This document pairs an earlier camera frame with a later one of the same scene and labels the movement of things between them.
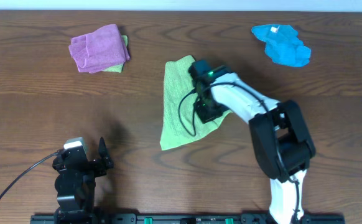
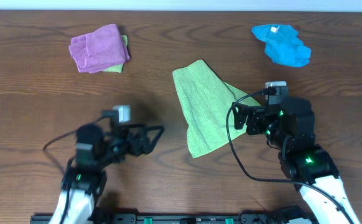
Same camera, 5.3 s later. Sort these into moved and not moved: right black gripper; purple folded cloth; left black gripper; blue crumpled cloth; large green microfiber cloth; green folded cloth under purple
Moved: left black gripper; right black gripper; large green microfiber cloth
Not moved: blue crumpled cloth; purple folded cloth; green folded cloth under purple
